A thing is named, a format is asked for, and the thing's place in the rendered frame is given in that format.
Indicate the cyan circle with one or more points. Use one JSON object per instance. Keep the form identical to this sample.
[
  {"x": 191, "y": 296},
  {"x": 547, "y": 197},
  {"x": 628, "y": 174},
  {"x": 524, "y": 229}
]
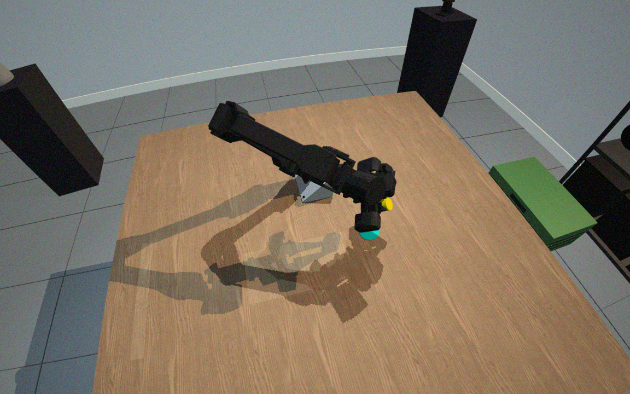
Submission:
[{"x": 370, "y": 235}]

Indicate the yellow cylinder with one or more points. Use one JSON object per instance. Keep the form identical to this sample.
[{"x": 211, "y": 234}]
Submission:
[{"x": 387, "y": 203}]

